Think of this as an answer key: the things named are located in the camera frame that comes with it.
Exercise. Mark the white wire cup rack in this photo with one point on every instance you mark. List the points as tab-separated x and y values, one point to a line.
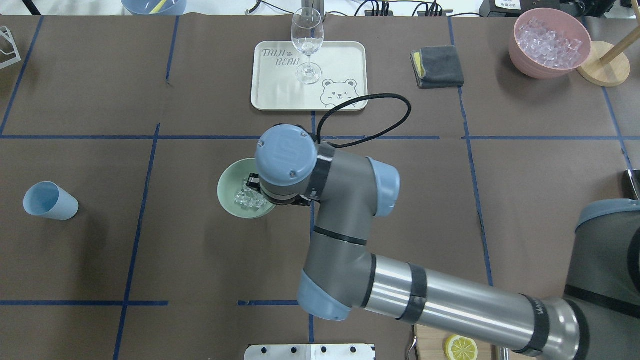
9	52

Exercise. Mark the green bowl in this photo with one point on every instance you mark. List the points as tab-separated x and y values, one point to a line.
231	181

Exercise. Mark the wooden paper towel stand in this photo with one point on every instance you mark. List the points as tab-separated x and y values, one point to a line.
607	65

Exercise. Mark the pink bowl with ice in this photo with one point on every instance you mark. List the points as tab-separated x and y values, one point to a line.
547	43

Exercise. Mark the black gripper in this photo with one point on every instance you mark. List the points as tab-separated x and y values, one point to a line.
253	182

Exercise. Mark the wooden cutting board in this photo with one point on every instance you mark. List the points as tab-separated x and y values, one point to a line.
428	344

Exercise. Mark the light blue plastic cup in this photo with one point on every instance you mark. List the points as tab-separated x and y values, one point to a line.
48	200

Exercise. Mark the ice cubes in bowl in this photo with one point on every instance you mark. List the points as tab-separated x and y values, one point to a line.
251	200

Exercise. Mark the clear wine glass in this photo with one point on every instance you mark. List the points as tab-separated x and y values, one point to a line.
307	36

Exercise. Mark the lemon half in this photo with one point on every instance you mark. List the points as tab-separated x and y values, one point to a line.
457	347

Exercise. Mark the blue bowl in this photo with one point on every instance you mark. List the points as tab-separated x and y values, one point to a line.
143	7

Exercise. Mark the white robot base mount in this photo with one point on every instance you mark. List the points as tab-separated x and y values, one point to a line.
340	351

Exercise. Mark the grey folded cloth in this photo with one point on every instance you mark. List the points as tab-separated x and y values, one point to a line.
437	67

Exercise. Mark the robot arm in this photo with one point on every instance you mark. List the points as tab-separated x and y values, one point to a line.
379	248

